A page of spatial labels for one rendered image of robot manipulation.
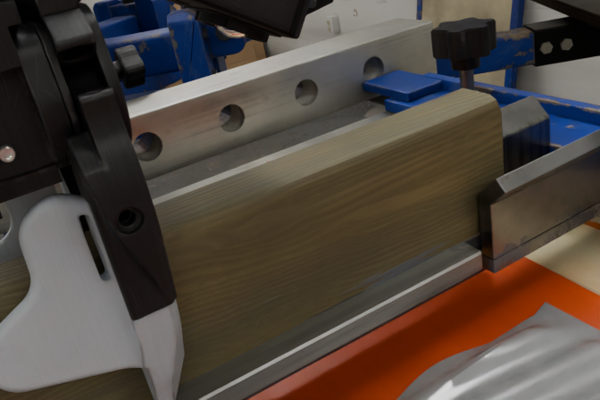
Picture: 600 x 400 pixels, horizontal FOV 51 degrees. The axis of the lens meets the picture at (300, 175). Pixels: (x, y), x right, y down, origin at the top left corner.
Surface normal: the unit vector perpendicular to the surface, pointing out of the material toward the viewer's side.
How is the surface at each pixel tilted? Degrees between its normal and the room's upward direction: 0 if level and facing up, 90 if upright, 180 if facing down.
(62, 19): 39
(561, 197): 90
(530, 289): 0
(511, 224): 90
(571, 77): 90
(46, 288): 83
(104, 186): 79
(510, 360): 31
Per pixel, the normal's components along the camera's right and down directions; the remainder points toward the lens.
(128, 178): 0.45, 0.08
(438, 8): -0.86, 0.18
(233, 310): 0.49, 0.28
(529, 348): 0.05, -0.58
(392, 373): -0.18, -0.90
